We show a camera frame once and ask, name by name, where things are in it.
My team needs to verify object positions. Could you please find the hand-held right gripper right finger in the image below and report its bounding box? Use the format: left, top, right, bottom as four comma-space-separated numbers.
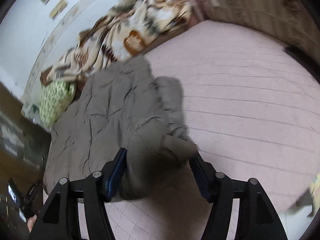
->
189, 151, 288, 240

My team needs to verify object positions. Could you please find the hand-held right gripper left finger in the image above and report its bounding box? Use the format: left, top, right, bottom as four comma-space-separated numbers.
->
28, 147, 128, 240

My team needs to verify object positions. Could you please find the grey quilted jacket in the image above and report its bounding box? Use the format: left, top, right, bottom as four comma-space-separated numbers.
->
42, 55, 200, 202

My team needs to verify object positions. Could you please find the person's left hand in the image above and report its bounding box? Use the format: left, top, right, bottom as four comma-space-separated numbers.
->
27, 215, 39, 233

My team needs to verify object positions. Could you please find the wooden wardrobe with glass door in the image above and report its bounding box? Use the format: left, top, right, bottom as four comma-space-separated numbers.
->
0, 80, 52, 240

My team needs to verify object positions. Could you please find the floral patterned panel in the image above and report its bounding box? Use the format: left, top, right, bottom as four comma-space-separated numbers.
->
21, 97, 44, 125

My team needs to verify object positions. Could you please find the green patterned pillow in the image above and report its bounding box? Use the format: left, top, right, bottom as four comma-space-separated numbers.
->
39, 80, 77, 128

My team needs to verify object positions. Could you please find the pale yellow cloth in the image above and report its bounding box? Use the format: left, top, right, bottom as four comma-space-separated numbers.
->
285, 174, 320, 218

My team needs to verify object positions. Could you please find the leaf print blanket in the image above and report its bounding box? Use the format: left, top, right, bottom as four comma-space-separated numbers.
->
40, 0, 195, 85

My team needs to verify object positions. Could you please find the small framed wall picture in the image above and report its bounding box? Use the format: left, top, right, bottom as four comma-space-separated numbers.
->
49, 0, 69, 19

